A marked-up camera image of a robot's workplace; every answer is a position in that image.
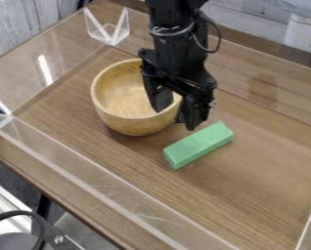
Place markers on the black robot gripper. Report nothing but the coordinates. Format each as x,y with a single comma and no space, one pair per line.
187,79

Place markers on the green rectangular block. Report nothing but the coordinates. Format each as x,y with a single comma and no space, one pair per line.
197,144

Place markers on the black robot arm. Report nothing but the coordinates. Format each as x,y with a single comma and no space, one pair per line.
179,28

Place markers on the brown wooden bowl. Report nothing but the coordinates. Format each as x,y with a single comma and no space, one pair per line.
121,102

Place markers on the white cylindrical container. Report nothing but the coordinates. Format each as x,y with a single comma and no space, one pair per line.
298,32

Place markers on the black table leg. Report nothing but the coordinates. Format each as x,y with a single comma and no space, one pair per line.
43,206

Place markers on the clear acrylic enclosure wall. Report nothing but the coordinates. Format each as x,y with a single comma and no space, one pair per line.
240,199

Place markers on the grey metal bracket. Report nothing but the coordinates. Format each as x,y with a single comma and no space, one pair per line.
50,237

